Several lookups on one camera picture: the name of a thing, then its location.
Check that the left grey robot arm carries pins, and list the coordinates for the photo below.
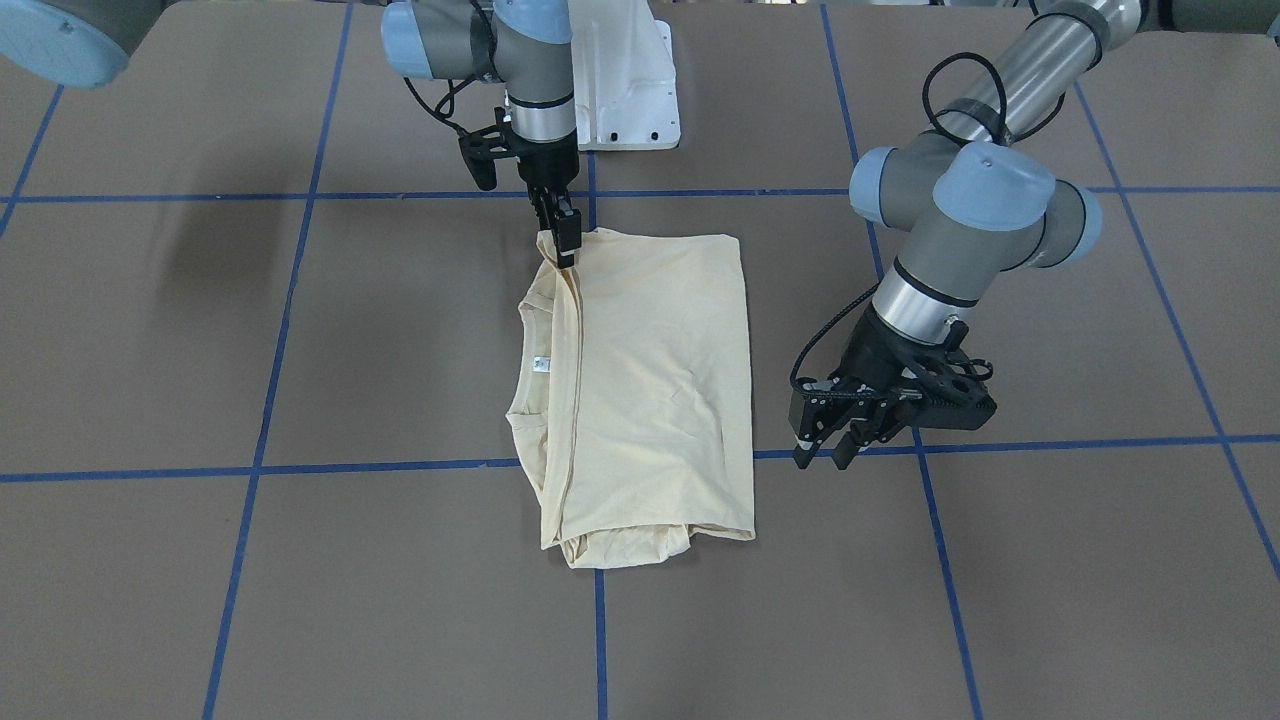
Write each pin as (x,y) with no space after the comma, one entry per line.
(974,206)

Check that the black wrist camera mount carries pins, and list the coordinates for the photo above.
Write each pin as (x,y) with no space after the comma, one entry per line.
(950,387)
(483,148)

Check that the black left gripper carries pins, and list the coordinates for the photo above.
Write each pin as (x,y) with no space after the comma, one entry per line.
(872,352)

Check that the cream long-sleeve printed shirt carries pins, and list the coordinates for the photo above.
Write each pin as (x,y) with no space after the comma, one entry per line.
(633,413)

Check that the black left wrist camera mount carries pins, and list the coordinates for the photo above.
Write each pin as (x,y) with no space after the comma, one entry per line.
(950,387)

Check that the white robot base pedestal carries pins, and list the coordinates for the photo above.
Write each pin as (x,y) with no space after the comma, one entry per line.
(625,77)

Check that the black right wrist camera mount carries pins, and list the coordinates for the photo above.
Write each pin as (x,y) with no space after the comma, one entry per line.
(483,148)

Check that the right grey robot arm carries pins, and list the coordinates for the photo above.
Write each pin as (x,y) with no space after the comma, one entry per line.
(507,65)

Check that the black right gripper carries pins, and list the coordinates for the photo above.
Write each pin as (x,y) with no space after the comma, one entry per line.
(549,165)

